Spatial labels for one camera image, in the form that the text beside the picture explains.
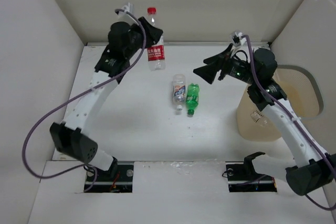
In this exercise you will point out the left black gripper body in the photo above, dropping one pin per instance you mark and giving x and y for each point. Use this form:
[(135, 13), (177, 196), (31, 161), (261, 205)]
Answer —
[(137, 38)]

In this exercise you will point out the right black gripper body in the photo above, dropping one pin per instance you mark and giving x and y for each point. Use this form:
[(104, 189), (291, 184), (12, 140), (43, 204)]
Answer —
[(240, 69)]

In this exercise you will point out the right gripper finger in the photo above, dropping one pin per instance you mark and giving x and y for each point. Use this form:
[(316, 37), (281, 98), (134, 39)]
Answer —
[(209, 71), (222, 54)]

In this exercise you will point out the green plastic bottle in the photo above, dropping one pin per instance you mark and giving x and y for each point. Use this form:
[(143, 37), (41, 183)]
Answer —
[(192, 98)]

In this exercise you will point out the clear bottle red label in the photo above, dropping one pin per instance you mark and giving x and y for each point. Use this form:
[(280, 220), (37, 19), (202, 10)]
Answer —
[(156, 56)]

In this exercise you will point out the clear bottle orange blue label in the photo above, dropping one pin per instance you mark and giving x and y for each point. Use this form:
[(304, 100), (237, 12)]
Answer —
[(179, 90)]

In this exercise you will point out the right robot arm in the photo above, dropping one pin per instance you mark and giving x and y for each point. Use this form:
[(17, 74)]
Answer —
[(311, 167)]

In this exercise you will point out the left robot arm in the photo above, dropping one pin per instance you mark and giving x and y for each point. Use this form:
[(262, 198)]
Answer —
[(71, 136)]

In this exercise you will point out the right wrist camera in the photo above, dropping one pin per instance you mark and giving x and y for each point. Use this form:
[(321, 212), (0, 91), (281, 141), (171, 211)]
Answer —
[(238, 39)]

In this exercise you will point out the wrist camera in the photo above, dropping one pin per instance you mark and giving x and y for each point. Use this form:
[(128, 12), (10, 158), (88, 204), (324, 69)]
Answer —
[(238, 39), (125, 12)]

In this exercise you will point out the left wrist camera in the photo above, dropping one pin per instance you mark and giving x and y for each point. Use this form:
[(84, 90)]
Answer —
[(125, 12)]

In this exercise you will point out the aluminium table edge rail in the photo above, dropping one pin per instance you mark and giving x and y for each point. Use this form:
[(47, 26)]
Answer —
[(188, 43)]

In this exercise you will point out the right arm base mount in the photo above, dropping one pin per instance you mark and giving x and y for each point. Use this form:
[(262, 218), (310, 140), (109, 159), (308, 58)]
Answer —
[(242, 177)]

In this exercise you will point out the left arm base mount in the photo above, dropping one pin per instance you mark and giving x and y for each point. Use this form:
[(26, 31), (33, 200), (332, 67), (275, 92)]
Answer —
[(122, 182)]

